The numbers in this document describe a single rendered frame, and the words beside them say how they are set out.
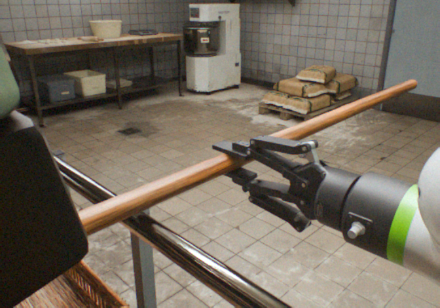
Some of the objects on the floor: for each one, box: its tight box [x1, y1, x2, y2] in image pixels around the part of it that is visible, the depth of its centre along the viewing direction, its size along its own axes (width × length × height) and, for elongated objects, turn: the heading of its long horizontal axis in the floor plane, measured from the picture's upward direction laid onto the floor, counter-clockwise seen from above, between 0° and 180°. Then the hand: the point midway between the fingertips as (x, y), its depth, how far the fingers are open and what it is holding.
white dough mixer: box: [182, 3, 241, 95], centre depth 606 cm, size 92×59×132 cm, turn 135°
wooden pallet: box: [258, 96, 361, 122], centre depth 516 cm, size 120×80×14 cm, turn 135°
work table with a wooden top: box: [3, 32, 183, 127], centre depth 533 cm, size 220×80×90 cm, turn 135°
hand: (234, 160), depth 61 cm, fingers closed on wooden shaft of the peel, 3 cm apart
